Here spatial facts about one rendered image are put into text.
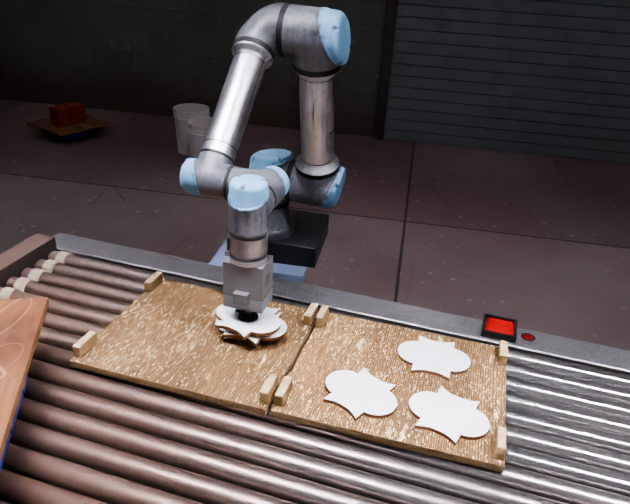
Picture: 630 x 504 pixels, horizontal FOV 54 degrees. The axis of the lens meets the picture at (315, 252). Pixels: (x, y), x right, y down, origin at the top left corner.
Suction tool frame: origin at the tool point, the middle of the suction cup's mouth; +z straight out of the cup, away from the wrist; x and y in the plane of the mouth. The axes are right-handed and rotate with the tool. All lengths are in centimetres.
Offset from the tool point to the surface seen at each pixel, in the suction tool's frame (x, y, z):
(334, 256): 216, -30, 97
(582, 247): 288, 116, 97
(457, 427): -15.0, 45.2, 2.3
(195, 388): -19.9, -2.7, 3.1
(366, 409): -15.8, 29.0, 2.3
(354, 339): 5.8, 22.0, 3.1
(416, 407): -12.2, 37.6, 2.3
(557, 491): -21, 62, 5
